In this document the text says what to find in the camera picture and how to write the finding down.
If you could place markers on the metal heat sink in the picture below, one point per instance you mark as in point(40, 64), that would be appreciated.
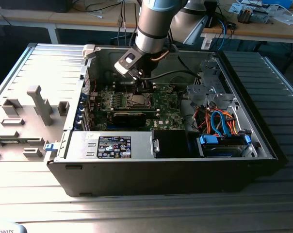
point(244, 15)

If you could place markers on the grey case latch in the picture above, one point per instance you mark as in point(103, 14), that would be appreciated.
point(89, 52)

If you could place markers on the white label tag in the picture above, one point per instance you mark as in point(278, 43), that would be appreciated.
point(206, 44)

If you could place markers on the black plastic shroud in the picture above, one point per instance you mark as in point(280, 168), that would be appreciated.
point(172, 144)

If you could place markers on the silver power supply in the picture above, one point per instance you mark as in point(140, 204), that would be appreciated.
point(83, 145)

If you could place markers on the green RAM stick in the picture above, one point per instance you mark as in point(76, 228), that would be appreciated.
point(11, 141)

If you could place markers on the wooden desk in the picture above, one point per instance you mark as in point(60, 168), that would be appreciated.
point(64, 20)
point(258, 29)

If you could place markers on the blue plastic clip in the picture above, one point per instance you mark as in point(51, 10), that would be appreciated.
point(49, 147)

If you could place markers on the black graphics card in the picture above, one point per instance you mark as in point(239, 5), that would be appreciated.
point(129, 119)

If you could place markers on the hard disk in blue carrier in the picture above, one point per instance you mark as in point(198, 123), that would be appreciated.
point(221, 148)

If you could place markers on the silver metal drive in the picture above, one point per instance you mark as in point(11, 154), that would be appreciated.
point(260, 17)

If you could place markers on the silver green CPU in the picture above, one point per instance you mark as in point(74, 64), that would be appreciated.
point(139, 100)

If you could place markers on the silver metal disk bay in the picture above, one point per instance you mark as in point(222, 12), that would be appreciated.
point(209, 93)

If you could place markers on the black monitor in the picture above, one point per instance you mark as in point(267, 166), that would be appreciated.
point(35, 4)

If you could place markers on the green motherboard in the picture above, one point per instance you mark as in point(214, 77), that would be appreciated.
point(168, 116)

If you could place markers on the grey parts rack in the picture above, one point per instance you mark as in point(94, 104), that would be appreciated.
point(27, 121)

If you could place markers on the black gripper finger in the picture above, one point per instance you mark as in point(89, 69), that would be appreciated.
point(150, 85)
point(140, 87)

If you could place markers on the blue box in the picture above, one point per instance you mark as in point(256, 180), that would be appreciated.
point(277, 3)

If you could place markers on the black box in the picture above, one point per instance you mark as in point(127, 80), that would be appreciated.
point(212, 14)

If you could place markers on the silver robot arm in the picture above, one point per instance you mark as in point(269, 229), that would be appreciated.
point(153, 24)

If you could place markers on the black PC case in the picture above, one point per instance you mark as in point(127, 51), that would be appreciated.
point(136, 179)

